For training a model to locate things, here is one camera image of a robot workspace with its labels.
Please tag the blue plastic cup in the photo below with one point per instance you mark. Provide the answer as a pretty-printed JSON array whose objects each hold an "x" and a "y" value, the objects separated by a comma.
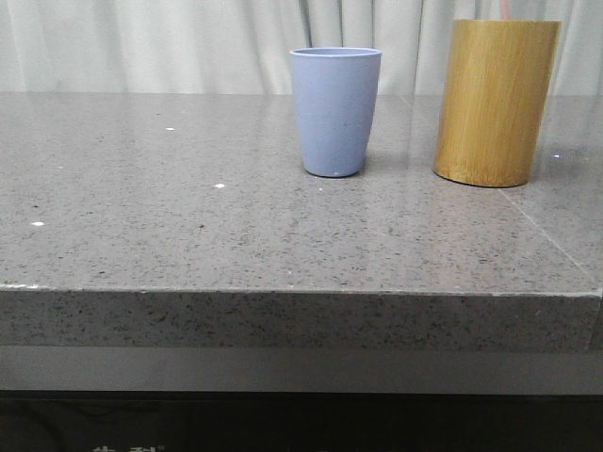
[{"x": 335, "y": 90}]

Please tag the bamboo cylindrical holder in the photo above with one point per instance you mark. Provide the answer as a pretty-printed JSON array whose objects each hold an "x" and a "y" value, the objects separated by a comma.
[{"x": 494, "y": 100}]

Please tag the white curtain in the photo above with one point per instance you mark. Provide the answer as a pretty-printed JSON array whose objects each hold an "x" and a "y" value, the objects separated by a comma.
[{"x": 243, "y": 47}]

